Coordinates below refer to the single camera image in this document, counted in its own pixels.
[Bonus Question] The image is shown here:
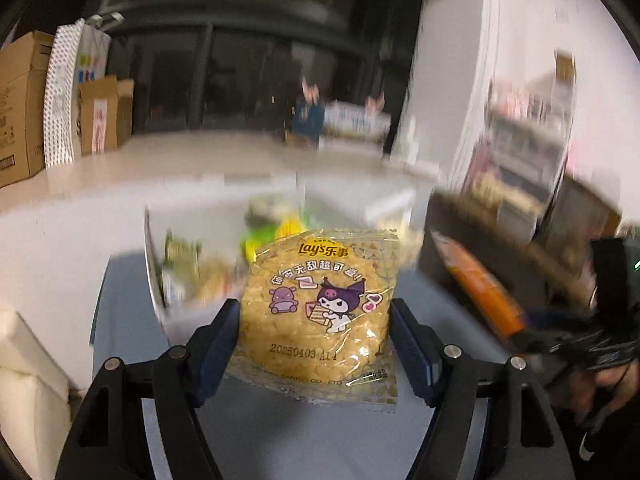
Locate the small dark green packet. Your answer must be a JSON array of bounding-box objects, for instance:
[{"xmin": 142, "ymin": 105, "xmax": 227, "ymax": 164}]
[{"xmin": 161, "ymin": 230, "xmax": 203, "ymax": 308}]

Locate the clear plastic drawer shelf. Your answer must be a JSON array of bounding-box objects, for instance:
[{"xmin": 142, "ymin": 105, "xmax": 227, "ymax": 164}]
[{"xmin": 462, "ymin": 77, "xmax": 577, "ymax": 233}]

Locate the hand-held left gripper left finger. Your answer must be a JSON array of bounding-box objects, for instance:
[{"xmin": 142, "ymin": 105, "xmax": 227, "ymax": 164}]
[{"xmin": 54, "ymin": 298, "xmax": 241, "ymax": 480}]

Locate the orange snack packet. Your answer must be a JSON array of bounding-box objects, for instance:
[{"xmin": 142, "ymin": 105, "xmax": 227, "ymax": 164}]
[{"xmin": 431, "ymin": 230, "xmax": 528, "ymax": 343}]

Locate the white dotted paper bag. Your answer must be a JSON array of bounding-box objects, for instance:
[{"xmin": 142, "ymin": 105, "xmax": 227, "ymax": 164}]
[{"xmin": 44, "ymin": 19, "xmax": 112, "ymax": 170}]

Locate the black garment white logo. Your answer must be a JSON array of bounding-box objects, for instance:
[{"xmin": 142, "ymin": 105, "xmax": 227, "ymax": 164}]
[{"xmin": 567, "ymin": 400, "xmax": 640, "ymax": 480}]

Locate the small yellow-green packet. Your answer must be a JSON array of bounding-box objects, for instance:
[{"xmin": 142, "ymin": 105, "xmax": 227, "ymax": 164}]
[{"xmin": 275, "ymin": 212, "xmax": 321, "ymax": 238}]

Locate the printed landscape box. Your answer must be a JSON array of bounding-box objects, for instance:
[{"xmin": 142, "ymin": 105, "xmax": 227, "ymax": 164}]
[{"xmin": 291, "ymin": 96, "xmax": 393, "ymax": 147}]

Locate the large cardboard box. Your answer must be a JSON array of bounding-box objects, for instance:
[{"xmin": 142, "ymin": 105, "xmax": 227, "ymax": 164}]
[{"xmin": 0, "ymin": 30, "xmax": 55, "ymax": 190}]

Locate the white box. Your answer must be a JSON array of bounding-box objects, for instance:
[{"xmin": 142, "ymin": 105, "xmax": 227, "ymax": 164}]
[{"xmin": 144, "ymin": 170, "xmax": 436, "ymax": 346}]

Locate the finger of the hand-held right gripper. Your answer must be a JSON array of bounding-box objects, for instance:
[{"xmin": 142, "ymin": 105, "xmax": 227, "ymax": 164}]
[{"xmin": 507, "ymin": 309, "xmax": 593, "ymax": 363}]

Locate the person's right hand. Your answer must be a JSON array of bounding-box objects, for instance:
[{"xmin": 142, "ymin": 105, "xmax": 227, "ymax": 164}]
[{"xmin": 569, "ymin": 357, "xmax": 640, "ymax": 428}]

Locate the small cardboard box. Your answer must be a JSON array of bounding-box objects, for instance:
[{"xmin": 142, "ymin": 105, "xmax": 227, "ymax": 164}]
[{"xmin": 76, "ymin": 75, "xmax": 136, "ymax": 157}]

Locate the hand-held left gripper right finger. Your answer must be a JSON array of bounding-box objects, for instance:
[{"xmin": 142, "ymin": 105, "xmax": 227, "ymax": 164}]
[{"xmin": 390, "ymin": 298, "xmax": 576, "ymax": 480}]

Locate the dark round table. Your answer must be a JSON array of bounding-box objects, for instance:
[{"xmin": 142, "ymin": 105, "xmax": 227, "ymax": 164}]
[{"xmin": 427, "ymin": 192, "xmax": 623, "ymax": 321}]

